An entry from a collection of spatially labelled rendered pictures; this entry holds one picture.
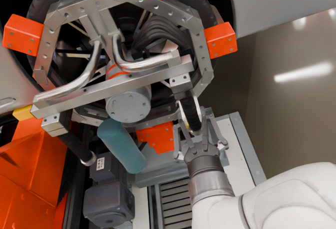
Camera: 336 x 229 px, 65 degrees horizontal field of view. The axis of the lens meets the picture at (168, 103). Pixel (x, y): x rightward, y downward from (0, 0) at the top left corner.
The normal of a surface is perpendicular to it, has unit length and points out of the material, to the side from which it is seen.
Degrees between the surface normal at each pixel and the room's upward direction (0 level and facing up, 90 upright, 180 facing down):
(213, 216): 20
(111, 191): 0
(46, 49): 90
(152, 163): 0
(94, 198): 0
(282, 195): 38
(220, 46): 90
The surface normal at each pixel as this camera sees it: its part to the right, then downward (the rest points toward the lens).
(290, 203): -0.45, -0.84
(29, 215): 0.95, -0.29
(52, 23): 0.12, 0.70
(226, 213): -0.62, -0.66
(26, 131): -0.29, -0.65
